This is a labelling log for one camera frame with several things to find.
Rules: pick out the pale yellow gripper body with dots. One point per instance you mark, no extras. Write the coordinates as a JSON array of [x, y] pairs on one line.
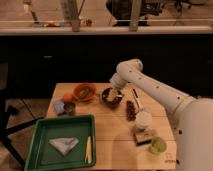
[[114, 93]]

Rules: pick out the silver fork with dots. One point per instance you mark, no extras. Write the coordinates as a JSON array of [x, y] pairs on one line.
[[107, 97]]

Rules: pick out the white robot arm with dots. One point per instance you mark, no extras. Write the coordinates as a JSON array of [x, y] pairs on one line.
[[193, 116]]

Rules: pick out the dark brown bowl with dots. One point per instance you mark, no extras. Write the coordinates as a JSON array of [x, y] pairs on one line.
[[111, 104]]

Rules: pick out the orange bowl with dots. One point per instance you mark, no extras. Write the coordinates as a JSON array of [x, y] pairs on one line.
[[80, 87]]

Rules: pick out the green item in orange bowl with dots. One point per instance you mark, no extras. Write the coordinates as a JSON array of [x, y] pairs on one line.
[[84, 93]]

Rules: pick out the white cup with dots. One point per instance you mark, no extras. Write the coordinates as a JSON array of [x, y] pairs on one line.
[[143, 120]]

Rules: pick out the small metal cup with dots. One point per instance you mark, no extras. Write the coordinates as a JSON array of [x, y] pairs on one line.
[[69, 108]]

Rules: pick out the orange fruit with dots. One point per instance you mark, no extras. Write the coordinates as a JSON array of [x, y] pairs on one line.
[[67, 98]]

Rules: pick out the blue sponge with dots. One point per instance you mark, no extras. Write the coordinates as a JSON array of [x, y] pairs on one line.
[[59, 107]]

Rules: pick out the green cup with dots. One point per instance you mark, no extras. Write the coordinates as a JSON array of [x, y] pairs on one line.
[[158, 145]]

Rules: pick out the green plastic tray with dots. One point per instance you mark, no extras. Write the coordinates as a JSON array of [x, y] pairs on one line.
[[44, 157]]

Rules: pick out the folded grey cloth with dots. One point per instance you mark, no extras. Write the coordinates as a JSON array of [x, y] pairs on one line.
[[64, 145]]

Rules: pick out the black chair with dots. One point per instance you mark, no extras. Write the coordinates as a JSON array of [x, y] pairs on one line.
[[6, 112]]

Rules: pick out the black handled knife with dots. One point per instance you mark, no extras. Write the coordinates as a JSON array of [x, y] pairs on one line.
[[136, 97]]

